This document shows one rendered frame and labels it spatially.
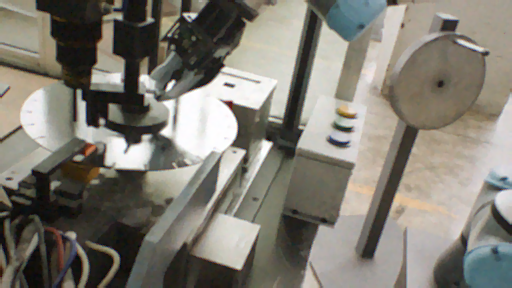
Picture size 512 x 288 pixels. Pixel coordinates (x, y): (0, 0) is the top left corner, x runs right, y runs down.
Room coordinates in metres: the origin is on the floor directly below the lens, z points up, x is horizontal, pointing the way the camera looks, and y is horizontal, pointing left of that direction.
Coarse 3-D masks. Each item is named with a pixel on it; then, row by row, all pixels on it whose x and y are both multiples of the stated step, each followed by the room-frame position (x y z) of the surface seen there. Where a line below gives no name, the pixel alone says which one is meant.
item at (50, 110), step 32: (32, 96) 0.73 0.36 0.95; (64, 96) 0.75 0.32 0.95; (192, 96) 0.85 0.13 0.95; (32, 128) 0.64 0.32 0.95; (64, 128) 0.65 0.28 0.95; (160, 128) 0.71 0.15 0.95; (192, 128) 0.73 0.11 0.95; (224, 128) 0.75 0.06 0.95; (96, 160) 0.59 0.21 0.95; (128, 160) 0.60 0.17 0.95; (160, 160) 0.62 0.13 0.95; (192, 160) 0.63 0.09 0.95
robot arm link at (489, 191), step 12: (492, 168) 0.75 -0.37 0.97; (504, 168) 0.75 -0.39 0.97; (492, 180) 0.72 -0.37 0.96; (504, 180) 0.71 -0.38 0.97; (480, 192) 0.74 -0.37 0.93; (492, 192) 0.71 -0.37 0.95; (480, 204) 0.70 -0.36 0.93; (468, 216) 0.75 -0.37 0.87; (468, 228) 0.73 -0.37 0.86; (468, 240) 0.72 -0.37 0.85
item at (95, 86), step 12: (132, 72) 0.65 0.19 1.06; (96, 84) 0.66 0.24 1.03; (108, 84) 0.66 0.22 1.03; (132, 84) 0.65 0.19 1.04; (84, 96) 0.64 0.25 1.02; (96, 96) 0.64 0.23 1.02; (108, 96) 0.64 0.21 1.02; (120, 96) 0.65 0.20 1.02; (132, 96) 0.65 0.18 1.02; (144, 96) 0.66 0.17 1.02; (96, 108) 0.64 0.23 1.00; (108, 108) 0.66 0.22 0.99; (96, 120) 0.64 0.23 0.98
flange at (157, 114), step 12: (120, 108) 0.73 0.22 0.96; (132, 108) 0.72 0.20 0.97; (144, 108) 0.72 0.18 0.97; (156, 108) 0.75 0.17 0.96; (168, 108) 0.76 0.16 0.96; (108, 120) 0.69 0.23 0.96; (120, 120) 0.69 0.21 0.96; (132, 120) 0.70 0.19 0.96; (144, 120) 0.70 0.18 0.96; (156, 120) 0.71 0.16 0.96; (168, 120) 0.74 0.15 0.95
